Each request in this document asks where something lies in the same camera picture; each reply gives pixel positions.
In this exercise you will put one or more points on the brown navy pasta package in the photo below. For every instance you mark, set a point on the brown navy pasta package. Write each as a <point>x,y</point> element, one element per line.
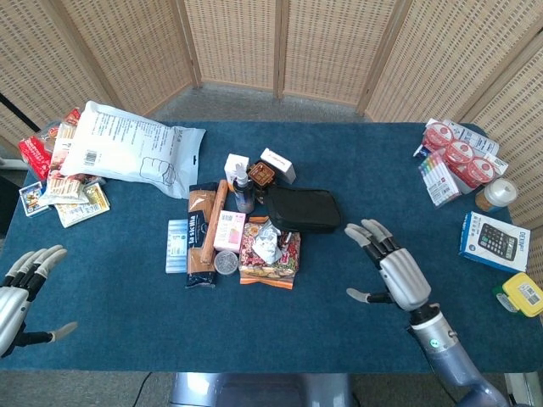
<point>196,254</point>

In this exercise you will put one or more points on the pale biscuit package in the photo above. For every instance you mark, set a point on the pale biscuit package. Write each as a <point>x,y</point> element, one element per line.
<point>63,144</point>

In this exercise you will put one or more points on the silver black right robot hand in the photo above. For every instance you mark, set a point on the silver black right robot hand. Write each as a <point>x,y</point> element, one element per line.
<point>403,275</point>

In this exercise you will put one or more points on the blue playing card box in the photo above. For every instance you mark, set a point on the blue playing card box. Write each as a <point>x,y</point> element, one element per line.
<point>33,199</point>

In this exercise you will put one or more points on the small brown box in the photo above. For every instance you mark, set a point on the small brown box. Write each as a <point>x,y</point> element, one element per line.
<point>261,174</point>

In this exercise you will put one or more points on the yellow white flat box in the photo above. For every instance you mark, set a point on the yellow white flat box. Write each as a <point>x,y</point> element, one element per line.
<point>82,210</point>

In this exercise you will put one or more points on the black zip pouch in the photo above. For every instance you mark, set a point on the black zip pouch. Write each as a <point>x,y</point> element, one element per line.
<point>303,210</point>

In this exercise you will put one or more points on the small red snack pack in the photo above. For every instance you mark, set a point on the small red snack pack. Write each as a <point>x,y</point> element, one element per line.
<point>72,116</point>

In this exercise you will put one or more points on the colour marker pen pack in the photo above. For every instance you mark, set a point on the colour marker pen pack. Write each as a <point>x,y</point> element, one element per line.
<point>439,182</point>

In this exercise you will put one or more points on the round grey tin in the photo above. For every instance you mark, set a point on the round grey tin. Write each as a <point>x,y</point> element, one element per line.
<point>226,263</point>

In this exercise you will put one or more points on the white carton box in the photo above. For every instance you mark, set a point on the white carton box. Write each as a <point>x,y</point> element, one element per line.
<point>233,163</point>

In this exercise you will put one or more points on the clear green small packet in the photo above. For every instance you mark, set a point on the clear green small packet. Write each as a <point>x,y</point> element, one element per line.
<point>505,300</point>

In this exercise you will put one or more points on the white box with red text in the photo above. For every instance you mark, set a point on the white box with red text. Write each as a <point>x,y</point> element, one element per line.
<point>278,165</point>

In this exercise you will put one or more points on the colourful snack bag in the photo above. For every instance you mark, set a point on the colourful snack bag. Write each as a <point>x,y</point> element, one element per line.
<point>267,273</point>

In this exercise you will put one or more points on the red snack package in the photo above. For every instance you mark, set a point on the red snack package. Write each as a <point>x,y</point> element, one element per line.
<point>36,154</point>

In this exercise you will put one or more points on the red lid cup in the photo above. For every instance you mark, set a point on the red lid cup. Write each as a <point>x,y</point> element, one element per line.
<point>460,153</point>
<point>483,169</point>
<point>439,136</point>

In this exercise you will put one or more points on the blue white calculator box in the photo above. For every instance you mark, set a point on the blue white calculator box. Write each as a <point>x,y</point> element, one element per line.
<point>494,241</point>

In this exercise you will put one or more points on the long orange stick box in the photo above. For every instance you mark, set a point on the long orange stick box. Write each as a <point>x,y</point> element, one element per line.
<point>214,220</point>

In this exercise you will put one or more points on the blue grey robot torso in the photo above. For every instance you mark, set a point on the blue grey robot torso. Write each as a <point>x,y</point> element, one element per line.
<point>259,390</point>

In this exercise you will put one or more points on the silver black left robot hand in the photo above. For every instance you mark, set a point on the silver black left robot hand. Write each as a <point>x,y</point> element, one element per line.
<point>12,297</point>

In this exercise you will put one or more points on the white cracker pack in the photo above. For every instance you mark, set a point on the white cracker pack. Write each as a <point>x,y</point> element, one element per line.
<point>61,188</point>

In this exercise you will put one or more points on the woven bamboo folding screen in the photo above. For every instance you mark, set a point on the woven bamboo folding screen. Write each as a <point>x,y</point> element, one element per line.
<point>237,42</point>

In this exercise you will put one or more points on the pink box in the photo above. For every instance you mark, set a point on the pink box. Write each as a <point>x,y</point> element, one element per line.
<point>229,231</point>

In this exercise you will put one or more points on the light blue tissue pack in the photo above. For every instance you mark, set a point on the light blue tissue pack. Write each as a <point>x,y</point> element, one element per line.
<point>176,248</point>

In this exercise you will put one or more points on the yellow box with label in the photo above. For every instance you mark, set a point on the yellow box with label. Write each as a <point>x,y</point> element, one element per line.
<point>524,294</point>

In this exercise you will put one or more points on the clear plastic bag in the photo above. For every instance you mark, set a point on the clear plastic bag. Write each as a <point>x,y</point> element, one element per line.
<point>266,246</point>

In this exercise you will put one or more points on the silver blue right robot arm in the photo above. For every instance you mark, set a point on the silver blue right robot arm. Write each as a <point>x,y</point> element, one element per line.
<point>445,352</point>

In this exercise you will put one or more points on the dark blue spray bottle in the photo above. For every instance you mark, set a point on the dark blue spray bottle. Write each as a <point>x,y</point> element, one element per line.
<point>244,195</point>

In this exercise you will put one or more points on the large white plastic bag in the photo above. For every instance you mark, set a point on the large white plastic bag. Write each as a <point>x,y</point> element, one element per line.
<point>127,148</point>

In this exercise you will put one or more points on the blue carpet table mat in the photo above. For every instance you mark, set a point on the blue carpet table mat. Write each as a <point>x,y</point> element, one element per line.
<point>297,322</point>

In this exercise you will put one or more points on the brown jar white lid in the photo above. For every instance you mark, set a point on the brown jar white lid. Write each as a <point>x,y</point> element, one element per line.
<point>496,195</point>

